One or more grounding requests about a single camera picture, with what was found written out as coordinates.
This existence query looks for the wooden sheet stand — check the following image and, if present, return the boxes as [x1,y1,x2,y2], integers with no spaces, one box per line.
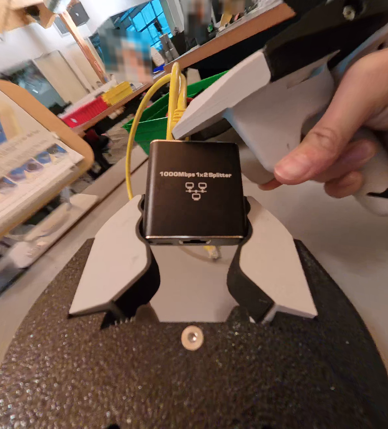
[0,79,95,255]

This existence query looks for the black ethernet splitter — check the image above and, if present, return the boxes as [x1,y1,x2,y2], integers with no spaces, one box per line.
[142,140,248,247]

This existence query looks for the yellow ethernet cable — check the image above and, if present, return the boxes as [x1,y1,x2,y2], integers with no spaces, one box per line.
[125,62,222,261]

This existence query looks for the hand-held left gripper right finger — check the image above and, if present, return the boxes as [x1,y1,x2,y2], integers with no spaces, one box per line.
[227,196,318,324]

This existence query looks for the green plastic bin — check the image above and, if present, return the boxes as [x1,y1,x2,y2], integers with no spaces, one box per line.
[121,69,230,156]

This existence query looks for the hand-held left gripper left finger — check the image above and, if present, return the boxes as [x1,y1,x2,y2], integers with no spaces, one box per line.
[68,195,161,320]

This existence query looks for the red plastic bin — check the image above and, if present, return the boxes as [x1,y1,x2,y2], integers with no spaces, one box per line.
[61,97,109,128]

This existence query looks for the grey desk with wooden edge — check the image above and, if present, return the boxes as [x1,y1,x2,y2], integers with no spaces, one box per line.
[73,72,165,133]
[172,3,297,73]

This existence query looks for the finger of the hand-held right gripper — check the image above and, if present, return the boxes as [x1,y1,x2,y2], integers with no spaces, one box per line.
[172,50,272,141]

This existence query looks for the white stand base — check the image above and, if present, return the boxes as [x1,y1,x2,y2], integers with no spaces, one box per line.
[7,193,99,269]

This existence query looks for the yellow plastic bin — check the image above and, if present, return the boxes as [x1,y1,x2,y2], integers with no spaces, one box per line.
[101,81,134,106]

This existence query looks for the person's right hand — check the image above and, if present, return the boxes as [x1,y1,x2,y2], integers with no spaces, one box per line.
[257,43,388,199]

